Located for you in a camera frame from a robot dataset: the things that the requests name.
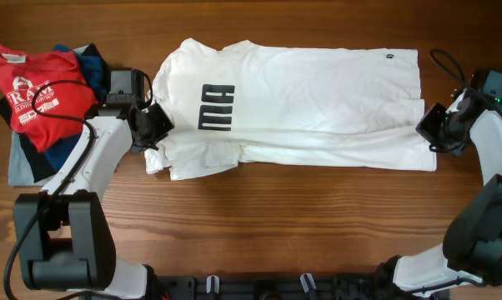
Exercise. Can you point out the grey folded shirt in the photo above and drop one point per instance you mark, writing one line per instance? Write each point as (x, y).
(27, 166)

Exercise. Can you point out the navy blue folded shirt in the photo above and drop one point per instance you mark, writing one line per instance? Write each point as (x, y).
(95, 72)

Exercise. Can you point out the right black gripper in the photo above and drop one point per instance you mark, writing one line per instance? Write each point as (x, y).
(425, 127)

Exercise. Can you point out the red folded printed t-shirt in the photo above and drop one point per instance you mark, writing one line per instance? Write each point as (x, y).
(48, 82)

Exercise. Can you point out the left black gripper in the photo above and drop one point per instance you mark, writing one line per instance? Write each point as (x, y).
(163, 123)

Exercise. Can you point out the black folded shirt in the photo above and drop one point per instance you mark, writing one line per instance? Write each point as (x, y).
(44, 96)

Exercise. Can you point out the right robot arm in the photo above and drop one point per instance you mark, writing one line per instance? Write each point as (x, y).
(471, 253)

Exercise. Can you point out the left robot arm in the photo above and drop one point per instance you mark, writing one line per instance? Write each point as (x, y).
(63, 239)

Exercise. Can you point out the white t-shirt black print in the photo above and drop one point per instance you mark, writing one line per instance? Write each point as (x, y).
(248, 103)

